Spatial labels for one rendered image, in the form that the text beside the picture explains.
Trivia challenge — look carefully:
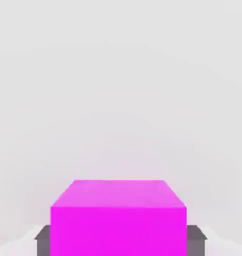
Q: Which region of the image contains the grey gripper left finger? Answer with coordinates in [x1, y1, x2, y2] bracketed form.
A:
[0, 224, 52, 256]

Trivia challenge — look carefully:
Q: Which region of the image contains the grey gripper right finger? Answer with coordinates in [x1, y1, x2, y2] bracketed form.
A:
[186, 224, 242, 256]

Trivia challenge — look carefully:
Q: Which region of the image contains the small magenta cube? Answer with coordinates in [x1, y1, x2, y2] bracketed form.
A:
[50, 179, 187, 256]

